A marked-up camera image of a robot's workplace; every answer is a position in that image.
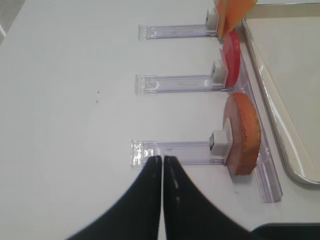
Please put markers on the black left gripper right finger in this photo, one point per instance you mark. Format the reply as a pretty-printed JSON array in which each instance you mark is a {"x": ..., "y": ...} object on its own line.
[{"x": 188, "y": 214}]

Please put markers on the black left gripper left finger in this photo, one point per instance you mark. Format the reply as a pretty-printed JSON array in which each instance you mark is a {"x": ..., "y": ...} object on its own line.
[{"x": 136, "y": 215}]

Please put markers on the bread slice lower left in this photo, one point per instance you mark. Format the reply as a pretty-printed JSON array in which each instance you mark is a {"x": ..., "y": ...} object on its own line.
[{"x": 246, "y": 134}]

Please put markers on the upright red tomato slice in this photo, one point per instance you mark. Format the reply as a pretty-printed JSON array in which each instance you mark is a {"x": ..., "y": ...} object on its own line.
[{"x": 232, "y": 54}]

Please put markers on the right orange cheese slice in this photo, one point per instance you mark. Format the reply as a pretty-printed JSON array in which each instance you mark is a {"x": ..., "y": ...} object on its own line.
[{"x": 235, "y": 11}]

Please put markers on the orange cheese slice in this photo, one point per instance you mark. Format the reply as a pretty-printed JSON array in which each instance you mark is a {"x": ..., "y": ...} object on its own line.
[
  {"x": 222, "y": 9},
  {"x": 235, "y": 11}
]

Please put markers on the left orange cheese slice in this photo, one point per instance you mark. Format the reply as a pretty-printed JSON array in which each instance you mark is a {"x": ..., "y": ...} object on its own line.
[{"x": 222, "y": 9}]

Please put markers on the metal baking tray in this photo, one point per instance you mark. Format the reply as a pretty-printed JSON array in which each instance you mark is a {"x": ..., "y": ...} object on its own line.
[{"x": 283, "y": 41}]

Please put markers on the clear holder rail lower left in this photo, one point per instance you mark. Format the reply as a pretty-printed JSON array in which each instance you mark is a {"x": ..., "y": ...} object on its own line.
[{"x": 214, "y": 151}]

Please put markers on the clear holder rail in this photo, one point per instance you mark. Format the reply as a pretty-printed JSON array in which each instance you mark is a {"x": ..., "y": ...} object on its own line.
[
  {"x": 220, "y": 79},
  {"x": 208, "y": 29},
  {"x": 214, "y": 151}
]

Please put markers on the clear long rail left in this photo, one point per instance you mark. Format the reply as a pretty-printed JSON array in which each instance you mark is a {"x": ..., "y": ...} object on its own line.
[{"x": 265, "y": 171}]

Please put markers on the clear holder rail middle left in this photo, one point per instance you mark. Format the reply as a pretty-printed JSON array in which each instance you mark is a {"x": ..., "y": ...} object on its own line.
[{"x": 220, "y": 79}]

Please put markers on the clear holder rail upper left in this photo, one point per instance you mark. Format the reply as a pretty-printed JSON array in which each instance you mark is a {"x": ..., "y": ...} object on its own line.
[{"x": 208, "y": 29}]

